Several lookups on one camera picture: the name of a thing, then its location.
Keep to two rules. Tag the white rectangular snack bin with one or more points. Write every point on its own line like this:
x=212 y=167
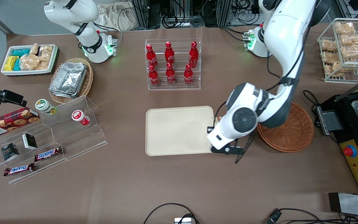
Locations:
x=6 y=72

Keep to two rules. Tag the clear acrylic bottle rack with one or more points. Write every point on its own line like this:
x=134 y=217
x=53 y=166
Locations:
x=179 y=87

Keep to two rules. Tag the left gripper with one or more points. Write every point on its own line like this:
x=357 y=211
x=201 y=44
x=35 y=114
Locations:
x=210 y=129

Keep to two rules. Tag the beige cloth bag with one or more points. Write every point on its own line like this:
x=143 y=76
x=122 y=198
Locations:
x=113 y=17

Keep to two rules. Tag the green lid yogurt cup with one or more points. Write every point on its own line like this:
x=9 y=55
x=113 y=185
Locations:
x=43 y=105

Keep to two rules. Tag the clear acrylic stepped shelf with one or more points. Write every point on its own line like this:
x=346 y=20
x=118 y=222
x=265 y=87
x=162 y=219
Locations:
x=73 y=140

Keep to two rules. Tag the beige plastic serving tray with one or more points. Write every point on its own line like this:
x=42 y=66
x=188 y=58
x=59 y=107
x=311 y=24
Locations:
x=179 y=130

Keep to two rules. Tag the bagged fried snack packet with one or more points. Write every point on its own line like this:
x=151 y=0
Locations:
x=34 y=49
x=345 y=28
x=353 y=39
x=353 y=52
x=330 y=45
x=333 y=69
x=29 y=62
x=330 y=57
x=46 y=53

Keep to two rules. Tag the metal machine lever bar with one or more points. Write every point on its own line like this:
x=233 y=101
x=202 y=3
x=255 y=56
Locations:
x=356 y=87

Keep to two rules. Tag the Snickers chocolate bar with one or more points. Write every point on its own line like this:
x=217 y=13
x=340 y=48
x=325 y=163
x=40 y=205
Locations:
x=19 y=169
x=48 y=154

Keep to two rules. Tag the small dark green box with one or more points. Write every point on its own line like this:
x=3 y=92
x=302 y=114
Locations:
x=29 y=141
x=10 y=152

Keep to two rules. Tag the stacked foil containers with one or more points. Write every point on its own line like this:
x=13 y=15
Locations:
x=68 y=79

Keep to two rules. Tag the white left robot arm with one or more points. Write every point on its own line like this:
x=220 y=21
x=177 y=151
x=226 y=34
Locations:
x=284 y=28

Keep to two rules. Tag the yellow snack packet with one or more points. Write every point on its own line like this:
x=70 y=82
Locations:
x=10 y=63

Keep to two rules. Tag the round brown wicker basket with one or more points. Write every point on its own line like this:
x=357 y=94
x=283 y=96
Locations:
x=294 y=133

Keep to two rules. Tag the red cookie box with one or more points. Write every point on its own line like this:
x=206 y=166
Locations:
x=8 y=123

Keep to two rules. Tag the triangular layered sandwich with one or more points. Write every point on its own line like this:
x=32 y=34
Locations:
x=218 y=118

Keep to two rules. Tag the grey metal plate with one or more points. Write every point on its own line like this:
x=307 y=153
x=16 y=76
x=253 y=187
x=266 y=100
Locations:
x=353 y=203

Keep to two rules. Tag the red lid yogurt cup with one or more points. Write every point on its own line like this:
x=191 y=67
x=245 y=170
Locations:
x=79 y=116

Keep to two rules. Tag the red emergency stop button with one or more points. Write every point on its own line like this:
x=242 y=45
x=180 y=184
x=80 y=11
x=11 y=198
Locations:
x=350 y=151

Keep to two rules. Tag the red cola bottle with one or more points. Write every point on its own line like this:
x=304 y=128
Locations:
x=170 y=76
x=193 y=56
x=188 y=76
x=153 y=77
x=151 y=57
x=169 y=54

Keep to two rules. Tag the oval tan wicker basket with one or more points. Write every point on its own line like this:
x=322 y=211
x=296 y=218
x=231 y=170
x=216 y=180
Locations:
x=89 y=77

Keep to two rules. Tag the teal snack packet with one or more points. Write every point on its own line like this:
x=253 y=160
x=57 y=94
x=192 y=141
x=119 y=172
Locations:
x=21 y=52
x=17 y=65

